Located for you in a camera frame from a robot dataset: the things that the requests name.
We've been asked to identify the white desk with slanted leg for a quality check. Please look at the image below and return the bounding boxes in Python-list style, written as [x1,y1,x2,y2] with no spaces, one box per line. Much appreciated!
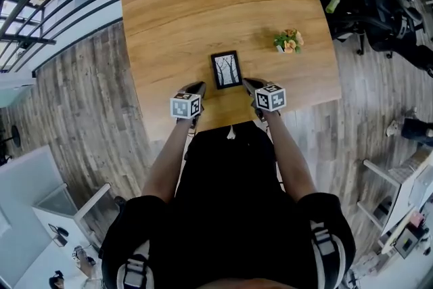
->
[32,182,112,248]

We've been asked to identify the person's right forearm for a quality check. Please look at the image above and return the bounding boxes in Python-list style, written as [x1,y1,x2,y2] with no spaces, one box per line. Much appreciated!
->
[263,110,317,203]

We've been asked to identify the grey shoulder strap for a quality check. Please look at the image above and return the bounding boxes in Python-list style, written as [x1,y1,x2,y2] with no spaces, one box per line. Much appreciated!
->
[116,242,152,289]
[309,219,348,289]

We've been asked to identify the potted flowers in white pot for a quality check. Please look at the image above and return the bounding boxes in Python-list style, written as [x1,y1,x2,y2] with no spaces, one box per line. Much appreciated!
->
[273,28,304,54]

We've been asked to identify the grey device with green screen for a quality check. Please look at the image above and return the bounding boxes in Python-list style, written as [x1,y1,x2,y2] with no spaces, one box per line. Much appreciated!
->
[394,228,428,260]

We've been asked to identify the black picture frame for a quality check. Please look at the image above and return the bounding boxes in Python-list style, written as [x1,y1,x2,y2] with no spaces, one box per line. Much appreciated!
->
[210,50,243,91]

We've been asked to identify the black metal railing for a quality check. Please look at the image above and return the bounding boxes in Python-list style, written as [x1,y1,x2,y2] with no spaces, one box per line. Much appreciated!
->
[0,0,420,74]

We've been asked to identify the white desk with bar legs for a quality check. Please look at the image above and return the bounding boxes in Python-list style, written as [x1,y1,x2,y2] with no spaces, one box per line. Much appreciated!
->
[357,148,433,248]

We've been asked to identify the person's black clothing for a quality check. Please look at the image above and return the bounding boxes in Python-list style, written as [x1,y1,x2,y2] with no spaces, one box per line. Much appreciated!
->
[99,121,356,289]

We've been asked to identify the small dark box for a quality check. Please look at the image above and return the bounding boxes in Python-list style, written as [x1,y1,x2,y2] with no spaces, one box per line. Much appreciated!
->
[48,223,68,248]

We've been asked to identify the white partition panel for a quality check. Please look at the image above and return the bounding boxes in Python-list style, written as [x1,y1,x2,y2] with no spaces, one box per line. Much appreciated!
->
[0,145,65,285]

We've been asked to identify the black office chair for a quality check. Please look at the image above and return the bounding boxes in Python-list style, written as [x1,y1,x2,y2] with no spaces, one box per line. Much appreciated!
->
[358,0,433,79]
[309,0,368,55]

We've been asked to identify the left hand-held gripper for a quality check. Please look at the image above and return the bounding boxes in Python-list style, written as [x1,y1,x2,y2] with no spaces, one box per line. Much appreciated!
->
[170,81,207,128]

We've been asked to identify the person's left forearm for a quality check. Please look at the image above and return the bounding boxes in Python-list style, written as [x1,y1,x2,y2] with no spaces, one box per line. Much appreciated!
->
[141,117,193,204]

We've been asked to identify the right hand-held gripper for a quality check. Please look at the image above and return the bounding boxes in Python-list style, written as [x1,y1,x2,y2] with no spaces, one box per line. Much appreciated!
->
[242,77,287,121]

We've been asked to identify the small pink item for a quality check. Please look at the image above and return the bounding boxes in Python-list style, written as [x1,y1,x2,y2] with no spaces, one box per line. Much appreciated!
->
[410,213,426,229]

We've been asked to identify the glass desk divider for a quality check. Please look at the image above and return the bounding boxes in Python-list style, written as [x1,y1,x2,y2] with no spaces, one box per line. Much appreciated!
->
[35,183,78,217]

